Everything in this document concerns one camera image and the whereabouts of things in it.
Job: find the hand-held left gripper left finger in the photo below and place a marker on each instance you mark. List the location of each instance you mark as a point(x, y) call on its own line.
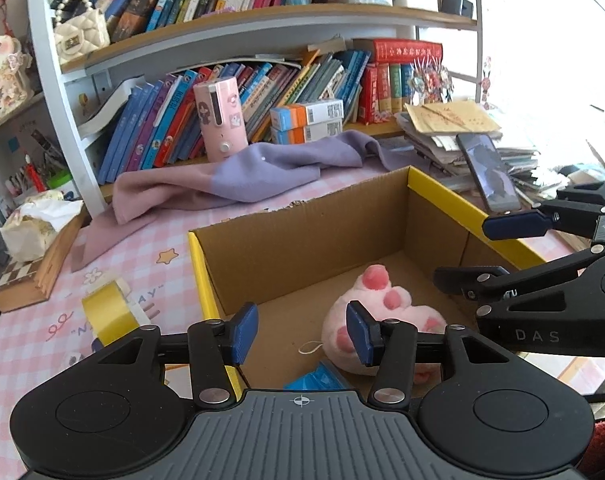
point(245, 334)

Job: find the brown paper envelope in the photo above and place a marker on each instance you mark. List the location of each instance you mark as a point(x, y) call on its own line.
point(452, 117)

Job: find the black smartphone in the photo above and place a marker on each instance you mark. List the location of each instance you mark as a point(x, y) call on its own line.
point(489, 172)

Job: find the white bookshelf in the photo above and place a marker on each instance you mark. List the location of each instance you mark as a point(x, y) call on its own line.
point(57, 110)

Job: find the colourful paper ornament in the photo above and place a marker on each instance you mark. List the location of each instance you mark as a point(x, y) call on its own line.
point(432, 82)

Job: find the row of colourful books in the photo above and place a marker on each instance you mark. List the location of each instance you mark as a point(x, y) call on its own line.
point(152, 125)

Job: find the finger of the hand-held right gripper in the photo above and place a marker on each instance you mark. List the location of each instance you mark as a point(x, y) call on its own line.
point(472, 277)
point(512, 225)

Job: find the wooden chessboard box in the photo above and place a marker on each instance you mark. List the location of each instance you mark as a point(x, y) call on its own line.
point(27, 285)

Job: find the yellow-edged cardboard box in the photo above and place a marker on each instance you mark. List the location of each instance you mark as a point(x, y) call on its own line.
point(302, 255)

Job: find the pink cylindrical desk gadget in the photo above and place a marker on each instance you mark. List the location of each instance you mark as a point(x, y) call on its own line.
point(221, 115)

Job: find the orange and white carton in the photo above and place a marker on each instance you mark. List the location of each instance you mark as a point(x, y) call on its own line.
point(302, 112)
point(302, 135)

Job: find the stack of papers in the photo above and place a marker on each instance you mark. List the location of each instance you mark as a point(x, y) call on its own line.
point(437, 152)

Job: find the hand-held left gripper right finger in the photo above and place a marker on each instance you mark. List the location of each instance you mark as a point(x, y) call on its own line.
point(360, 334)

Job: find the purple and pink cloth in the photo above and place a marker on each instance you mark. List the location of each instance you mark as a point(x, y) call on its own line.
point(262, 170)

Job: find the floral tissue pack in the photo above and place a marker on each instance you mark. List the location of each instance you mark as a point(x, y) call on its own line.
point(30, 232)

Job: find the thick red dictionary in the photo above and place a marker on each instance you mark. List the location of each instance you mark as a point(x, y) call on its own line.
point(407, 51)

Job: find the green-lidded jar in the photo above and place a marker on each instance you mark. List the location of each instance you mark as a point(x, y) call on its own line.
point(62, 185)

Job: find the yellow tape roll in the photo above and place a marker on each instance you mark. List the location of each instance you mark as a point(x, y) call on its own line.
point(107, 310)

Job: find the white quilted pearl handbag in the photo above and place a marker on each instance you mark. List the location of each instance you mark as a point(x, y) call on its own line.
point(80, 35)

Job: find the pink plush paw toy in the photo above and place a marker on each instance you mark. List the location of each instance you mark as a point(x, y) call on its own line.
point(377, 280)

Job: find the pink printed gift bag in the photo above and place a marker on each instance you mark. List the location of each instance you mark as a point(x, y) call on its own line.
point(2, 85)

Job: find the small black box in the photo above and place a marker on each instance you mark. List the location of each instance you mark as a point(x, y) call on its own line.
point(455, 1)

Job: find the blue plastic packet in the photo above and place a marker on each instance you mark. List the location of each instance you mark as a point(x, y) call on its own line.
point(312, 381)

